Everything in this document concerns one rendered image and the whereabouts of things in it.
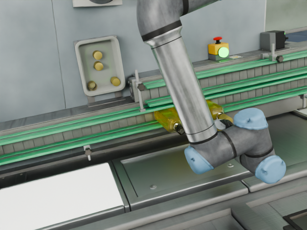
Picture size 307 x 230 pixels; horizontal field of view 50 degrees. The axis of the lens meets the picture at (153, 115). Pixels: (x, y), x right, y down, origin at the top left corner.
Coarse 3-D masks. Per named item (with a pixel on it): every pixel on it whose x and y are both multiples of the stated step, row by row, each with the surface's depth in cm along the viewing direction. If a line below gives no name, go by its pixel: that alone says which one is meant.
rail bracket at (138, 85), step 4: (136, 72) 126; (136, 76) 126; (132, 80) 132; (136, 80) 127; (132, 84) 132; (136, 84) 126; (140, 84) 122; (136, 88) 127; (140, 88) 123; (140, 92) 128; (140, 96) 129; (140, 100) 129; (140, 104) 130; (140, 108) 131; (144, 108) 131
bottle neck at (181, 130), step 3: (177, 123) 121; (174, 126) 121; (177, 126) 119; (180, 126) 118; (174, 129) 122; (177, 129) 118; (180, 129) 121; (183, 129) 119; (177, 132) 119; (180, 132) 119; (183, 132) 118
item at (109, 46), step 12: (84, 48) 136; (96, 48) 138; (108, 48) 139; (84, 60) 138; (96, 60) 139; (108, 60) 140; (120, 60) 135; (84, 72) 139; (96, 72) 140; (108, 72) 142; (120, 72) 137; (84, 84) 133; (108, 84) 143; (120, 84) 140
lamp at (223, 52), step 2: (220, 48) 147; (222, 48) 145; (224, 48) 145; (226, 48) 146; (218, 50) 147; (220, 50) 146; (222, 50) 145; (224, 50) 145; (226, 50) 145; (218, 52) 147; (220, 52) 146; (222, 52) 145; (224, 52) 145; (226, 52) 146; (218, 54) 147; (220, 54) 146; (222, 54) 146; (224, 54) 146; (226, 54) 146; (220, 56) 148; (222, 56) 146; (224, 56) 146; (226, 56) 147
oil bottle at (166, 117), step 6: (168, 108) 135; (156, 114) 137; (162, 114) 130; (168, 114) 128; (174, 114) 127; (162, 120) 130; (168, 120) 123; (174, 120) 122; (168, 126) 123; (174, 132) 123
